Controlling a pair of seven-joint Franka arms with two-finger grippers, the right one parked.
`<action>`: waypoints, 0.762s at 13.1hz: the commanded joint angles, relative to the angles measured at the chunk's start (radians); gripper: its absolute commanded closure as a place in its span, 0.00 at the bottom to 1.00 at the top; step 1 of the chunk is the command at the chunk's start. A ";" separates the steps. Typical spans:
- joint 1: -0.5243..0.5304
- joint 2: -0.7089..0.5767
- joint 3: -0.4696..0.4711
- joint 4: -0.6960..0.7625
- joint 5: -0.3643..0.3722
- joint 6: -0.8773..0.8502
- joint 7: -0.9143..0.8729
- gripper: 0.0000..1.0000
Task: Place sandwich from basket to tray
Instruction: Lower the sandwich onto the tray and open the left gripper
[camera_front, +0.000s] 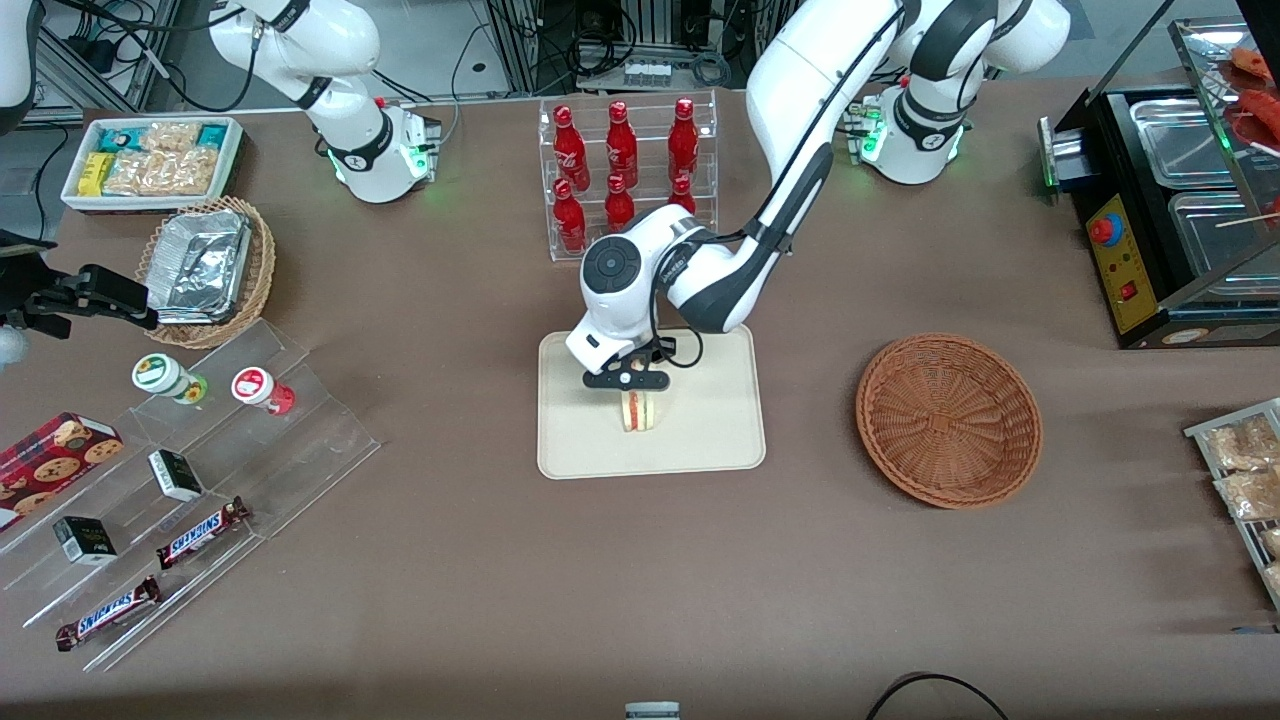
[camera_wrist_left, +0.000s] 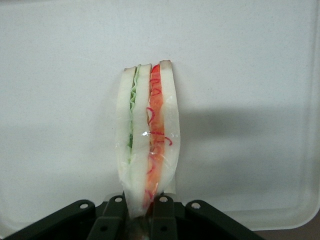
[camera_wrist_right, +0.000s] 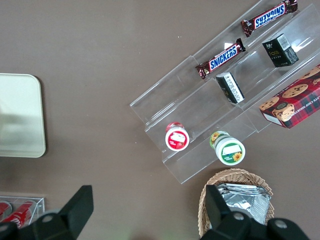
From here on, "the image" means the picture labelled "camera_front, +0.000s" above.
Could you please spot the red lidded cup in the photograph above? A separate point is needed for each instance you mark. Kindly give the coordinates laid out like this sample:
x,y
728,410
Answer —
x,y
255,386

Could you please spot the small black box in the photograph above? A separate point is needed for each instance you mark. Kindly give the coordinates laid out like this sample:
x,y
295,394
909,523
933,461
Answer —
x,y
85,540
175,475

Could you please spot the large clear rice cracker bag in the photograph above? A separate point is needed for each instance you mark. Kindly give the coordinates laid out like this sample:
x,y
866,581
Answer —
x,y
160,172

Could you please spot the green lidded cup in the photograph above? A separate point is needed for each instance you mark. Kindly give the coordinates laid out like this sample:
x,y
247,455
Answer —
x,y
160,373

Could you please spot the red round warmer knob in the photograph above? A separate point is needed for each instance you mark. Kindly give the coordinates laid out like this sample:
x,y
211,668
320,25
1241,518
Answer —
x,y
1103,231

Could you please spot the yellow snack packet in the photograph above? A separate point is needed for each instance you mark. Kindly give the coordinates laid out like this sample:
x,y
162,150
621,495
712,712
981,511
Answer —
x,y
94,173

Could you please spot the teal snack packet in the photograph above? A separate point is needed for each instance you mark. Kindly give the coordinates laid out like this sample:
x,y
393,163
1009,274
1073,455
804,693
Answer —
x,y
211,135
118,137

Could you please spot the white power strip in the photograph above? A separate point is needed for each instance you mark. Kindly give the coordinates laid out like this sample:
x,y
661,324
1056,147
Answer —
x,y
647,73

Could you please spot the triangular sandwich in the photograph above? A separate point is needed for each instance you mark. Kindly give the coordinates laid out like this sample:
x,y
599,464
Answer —
x,y
639,412

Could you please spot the stacked aluminium foil trays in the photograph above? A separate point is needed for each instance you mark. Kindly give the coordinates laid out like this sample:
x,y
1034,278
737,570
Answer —
x,y
200,265

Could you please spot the black food warmer cabinet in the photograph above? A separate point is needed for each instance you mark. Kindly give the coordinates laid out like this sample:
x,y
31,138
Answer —
x,y
1105,150

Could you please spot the clear bag of fried snacks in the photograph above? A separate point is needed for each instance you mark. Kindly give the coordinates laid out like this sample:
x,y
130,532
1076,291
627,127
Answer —
x,y
1272,542
1274,578
1240,445
1250,493

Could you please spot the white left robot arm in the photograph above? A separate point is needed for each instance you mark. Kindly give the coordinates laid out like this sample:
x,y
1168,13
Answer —
x,y
800,90

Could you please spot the red sausages in warmer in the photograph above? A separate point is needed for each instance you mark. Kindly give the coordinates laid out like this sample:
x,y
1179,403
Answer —
x,y
1255,105

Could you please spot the snickers chocolate bar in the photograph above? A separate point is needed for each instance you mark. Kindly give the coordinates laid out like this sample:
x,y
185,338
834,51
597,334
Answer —
x,y
105,613
200,533

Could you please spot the red cola bottle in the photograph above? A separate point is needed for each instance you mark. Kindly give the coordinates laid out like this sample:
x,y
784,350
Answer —
x,y
681,195
568,145
569,220
621,140
683,140
619,205

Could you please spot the clear acrylic stepped shelf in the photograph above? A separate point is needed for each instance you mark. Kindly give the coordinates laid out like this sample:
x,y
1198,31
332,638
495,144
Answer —
x,y
300,440

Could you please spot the steel warmer pan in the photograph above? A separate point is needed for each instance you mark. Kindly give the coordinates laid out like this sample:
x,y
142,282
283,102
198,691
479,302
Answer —
x,y
1180,140
1215,250

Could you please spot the oval light wicker basket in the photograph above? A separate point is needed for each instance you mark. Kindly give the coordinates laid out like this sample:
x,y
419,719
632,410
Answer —
x,y
262,260

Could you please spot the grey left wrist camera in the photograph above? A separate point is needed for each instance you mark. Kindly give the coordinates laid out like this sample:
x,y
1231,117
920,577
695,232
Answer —
x,y
627,378

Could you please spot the red cookie box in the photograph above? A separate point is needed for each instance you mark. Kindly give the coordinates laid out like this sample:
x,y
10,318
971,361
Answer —
x,y
50,460

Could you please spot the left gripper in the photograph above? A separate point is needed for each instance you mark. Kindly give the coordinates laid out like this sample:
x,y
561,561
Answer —
x,y
654,354

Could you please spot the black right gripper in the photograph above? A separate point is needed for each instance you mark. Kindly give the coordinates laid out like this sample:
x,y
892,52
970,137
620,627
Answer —
x,y
42,303

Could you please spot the clear acrylic bottle rack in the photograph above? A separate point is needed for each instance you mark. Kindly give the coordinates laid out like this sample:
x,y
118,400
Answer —
x,y
650,100

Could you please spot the small grey device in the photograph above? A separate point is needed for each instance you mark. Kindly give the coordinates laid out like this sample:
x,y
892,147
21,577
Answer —
x,y
652,711

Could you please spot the round brown wicker basket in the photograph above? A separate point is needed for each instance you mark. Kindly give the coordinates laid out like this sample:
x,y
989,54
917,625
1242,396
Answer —
x,y
950,420

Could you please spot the white plastic snack bin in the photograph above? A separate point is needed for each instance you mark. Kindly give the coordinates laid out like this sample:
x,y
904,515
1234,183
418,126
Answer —
x,y
75,200

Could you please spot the small clear rice cracker bag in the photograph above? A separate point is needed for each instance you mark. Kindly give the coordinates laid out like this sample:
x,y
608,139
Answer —
x,y
170,135

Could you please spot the beige plastic tray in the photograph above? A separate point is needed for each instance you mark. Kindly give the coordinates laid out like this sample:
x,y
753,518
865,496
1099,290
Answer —
x,y
710,430

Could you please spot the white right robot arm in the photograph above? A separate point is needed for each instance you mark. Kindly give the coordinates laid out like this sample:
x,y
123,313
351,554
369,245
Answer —
x,y
370,150

